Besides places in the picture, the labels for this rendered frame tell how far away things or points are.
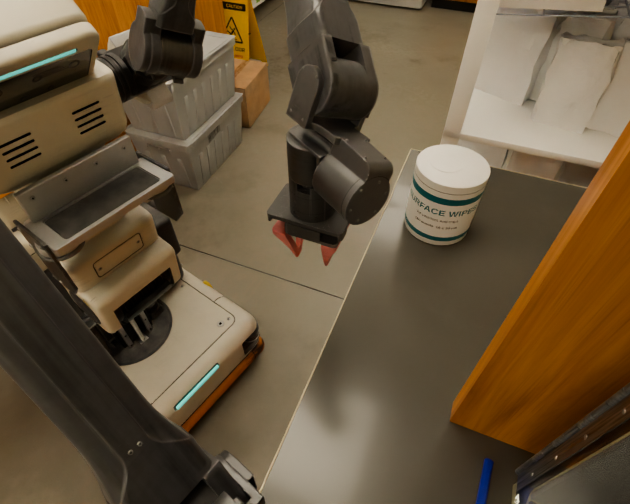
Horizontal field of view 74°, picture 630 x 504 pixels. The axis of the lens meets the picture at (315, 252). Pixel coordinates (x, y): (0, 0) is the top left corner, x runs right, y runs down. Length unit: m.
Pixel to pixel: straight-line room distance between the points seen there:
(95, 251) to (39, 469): 1.02
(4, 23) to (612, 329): 0.78
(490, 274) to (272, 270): 1.33
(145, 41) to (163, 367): 1.02
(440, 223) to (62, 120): 0.68
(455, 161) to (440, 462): 0.49
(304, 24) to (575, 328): 0.38
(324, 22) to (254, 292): 1.59
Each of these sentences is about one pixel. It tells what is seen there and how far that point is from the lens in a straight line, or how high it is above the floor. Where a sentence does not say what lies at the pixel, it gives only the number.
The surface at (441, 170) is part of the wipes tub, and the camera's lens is 0.78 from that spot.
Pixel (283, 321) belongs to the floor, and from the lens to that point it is 1.83.
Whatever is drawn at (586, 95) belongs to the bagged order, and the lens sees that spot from 1.30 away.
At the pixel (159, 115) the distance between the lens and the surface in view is 2.30.
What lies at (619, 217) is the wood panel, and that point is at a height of 1.34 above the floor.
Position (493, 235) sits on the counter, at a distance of 0.91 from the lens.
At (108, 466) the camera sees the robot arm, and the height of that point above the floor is 1.26.
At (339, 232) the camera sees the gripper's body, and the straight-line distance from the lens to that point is 0.50.
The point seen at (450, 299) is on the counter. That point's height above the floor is 0.94.
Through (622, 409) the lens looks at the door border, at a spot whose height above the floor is 1.22.
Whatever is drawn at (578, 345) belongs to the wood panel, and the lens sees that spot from 0.46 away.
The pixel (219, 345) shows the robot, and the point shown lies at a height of 0.28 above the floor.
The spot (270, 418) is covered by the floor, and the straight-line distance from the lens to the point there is 1.65.
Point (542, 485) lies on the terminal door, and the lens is 0.54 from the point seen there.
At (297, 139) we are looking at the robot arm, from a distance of 0.46.
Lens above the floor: 1.54
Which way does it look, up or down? 48 degrees down
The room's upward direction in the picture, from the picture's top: straight up
